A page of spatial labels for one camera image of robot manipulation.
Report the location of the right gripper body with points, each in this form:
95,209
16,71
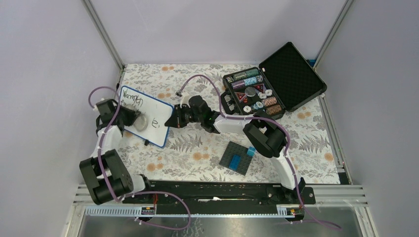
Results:
185,116

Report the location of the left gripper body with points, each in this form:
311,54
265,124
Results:
128,116

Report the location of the grey mesh sponge eraser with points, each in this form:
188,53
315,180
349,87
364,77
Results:
141,122

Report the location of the blue framed whiteboard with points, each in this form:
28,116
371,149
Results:
157,112

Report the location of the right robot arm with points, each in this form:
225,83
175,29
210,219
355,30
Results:
268,137

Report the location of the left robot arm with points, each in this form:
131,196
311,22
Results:
104,173

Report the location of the dark grey lego baseplate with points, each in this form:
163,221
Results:
236,149

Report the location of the dark blue lego brick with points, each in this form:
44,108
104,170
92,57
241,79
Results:
234,163

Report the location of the light blue lego brick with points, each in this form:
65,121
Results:
251,151

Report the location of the black poker chip case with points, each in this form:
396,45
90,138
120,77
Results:
283,82

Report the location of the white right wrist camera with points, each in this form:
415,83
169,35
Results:
185,100

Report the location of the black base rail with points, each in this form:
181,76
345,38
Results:
216,198

